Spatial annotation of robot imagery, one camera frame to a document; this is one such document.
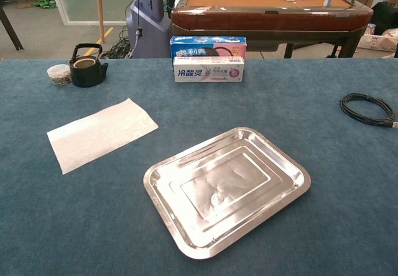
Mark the white paper towel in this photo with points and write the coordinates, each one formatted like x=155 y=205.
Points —
x=99 y=133

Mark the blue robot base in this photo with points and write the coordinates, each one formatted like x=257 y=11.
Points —
x=149 y=24

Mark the stainless steel tray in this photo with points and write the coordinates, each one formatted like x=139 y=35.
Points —
x=227 y=192

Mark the white toothpaste box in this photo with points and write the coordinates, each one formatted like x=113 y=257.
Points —
x=208 y=71

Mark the blue cookie box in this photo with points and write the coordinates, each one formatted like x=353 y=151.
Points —
x=192 y=47

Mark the blue felt table cover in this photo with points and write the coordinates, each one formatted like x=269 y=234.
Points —
x=280 y=117

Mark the black teapot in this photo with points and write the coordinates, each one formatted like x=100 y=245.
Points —
x=88 y=74

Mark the brown mahjong table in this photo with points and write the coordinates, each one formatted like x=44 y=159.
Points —
x=270 y=21

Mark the small clear lidded jar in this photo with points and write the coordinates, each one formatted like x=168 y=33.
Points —
x=59 y=75

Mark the wooden pole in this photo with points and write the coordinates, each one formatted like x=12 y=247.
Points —
x=99 y=8

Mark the single white blue mahjong tile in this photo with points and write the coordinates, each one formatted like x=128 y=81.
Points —
x=327 y=1

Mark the green cloth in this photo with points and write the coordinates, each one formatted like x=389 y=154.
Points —
x=46 y=2

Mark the white plastic basket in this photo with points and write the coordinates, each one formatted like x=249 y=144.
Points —
x=377 y=42

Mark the black slanted table leg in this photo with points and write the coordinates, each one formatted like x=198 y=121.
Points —
x=11 y=29

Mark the seated person in black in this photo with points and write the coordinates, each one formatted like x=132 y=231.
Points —
x=385 y=16

